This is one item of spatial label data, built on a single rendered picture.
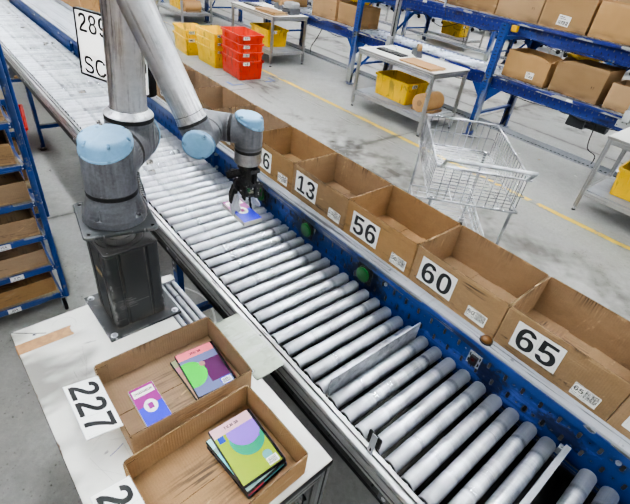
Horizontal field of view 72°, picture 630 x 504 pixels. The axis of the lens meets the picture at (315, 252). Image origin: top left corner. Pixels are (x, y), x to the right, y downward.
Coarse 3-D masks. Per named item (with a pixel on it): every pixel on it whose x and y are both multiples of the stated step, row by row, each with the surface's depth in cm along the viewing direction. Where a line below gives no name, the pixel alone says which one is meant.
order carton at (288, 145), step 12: (264, 132) 239; (276, 132) 245; (288, 132) 250; (300, 132) 246; (264, 144) 226; (276, 144) 249; (288, 144) 255; (300, 144) 249; (312, 144) 241; (276, 156) 221; (288, 156) 255; (300, 156) 253; (312, 156) 244; (276, 168) 224; (288, 168) 216; (276, 180) 228; (288, 180) 219
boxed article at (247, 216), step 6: (222, 204) 164; (228, 204) 163; (240, 204) 164; (246, 204) 164; (228, 210) 161; (240, 210) 160; (246, 210) 161; (252, 210) 161; (234, 216) 159; (240, 216) 157; (246, 216) 157; (252, 216) 158; (258, 216) 158; (240, 222) 156; (246, 222) 155; (252, 222) 156
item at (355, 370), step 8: (416, 328) 167; (400, 336) 160; (408, 336) 166; (392, 344) 159; (400, 344) 164; (376, 352) 153; (384, 352) 158; (392, 352) 163; (360, 360) 148; (368, 360) 152; (376, 360) 157; (352, 368) 147; (360, 368) 151; (368, 368) 156; (336, 376) 142; (344, 376) 146; (352, 376) 150; (336, 384) 145; (344, 384) 149; (328, 392) 145
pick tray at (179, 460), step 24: (216, 408) 125; (240, 408) 134; (264, 408) 127; (168, 432) 116; (192, 432) 123; (288, 432) 120; (144, 456) 113; (168, 456) 120; (192, 456) 120; (288, 456) 124; (144, 480) 114; (168, 480) 115; (192, 480) 115; (216, 480) 116; (288, 480) 115
